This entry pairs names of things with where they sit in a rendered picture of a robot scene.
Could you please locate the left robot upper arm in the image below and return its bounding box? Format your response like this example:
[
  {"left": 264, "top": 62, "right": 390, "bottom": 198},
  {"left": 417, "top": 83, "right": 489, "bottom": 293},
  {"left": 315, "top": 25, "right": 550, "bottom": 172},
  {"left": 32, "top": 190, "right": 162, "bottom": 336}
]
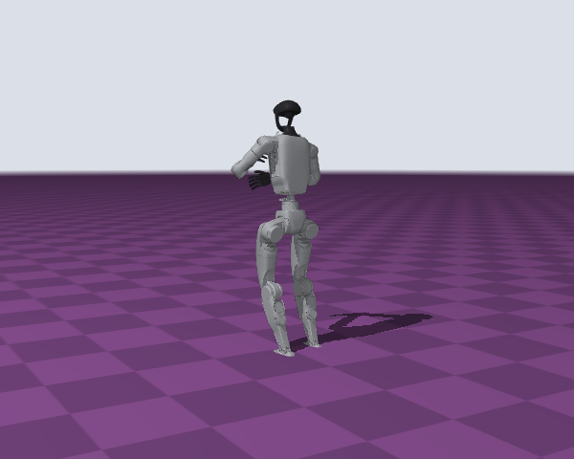
[{"left": 231, "top": 136, "right": 278, "bottom": 179}]

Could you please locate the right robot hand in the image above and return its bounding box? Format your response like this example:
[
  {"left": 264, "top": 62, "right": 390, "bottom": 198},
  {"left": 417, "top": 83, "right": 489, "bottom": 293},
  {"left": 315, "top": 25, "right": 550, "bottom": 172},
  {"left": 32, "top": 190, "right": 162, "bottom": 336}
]
[{"left": 248, "top": 170, "right": 271, "bottom": 191}]

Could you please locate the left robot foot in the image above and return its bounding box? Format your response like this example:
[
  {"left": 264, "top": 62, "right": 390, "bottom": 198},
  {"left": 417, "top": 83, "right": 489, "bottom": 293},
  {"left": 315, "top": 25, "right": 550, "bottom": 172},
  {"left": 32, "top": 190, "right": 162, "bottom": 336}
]
[{"left": 274, "top": 348, "right": 295, "bottom": 357}]

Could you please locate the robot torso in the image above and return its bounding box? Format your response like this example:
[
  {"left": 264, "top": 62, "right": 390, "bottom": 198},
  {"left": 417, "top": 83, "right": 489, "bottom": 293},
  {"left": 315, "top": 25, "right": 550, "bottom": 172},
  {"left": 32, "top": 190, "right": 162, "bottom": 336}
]
[{"left": 268, "top": 131, "right": 310, "bottom": 235}]

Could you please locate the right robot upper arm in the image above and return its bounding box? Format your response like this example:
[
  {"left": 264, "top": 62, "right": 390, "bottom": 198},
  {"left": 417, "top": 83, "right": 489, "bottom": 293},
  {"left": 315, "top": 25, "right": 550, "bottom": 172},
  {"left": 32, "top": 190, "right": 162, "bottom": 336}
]
[{"left": 308, "top": 143, "right": 320, "bottom": 186}]

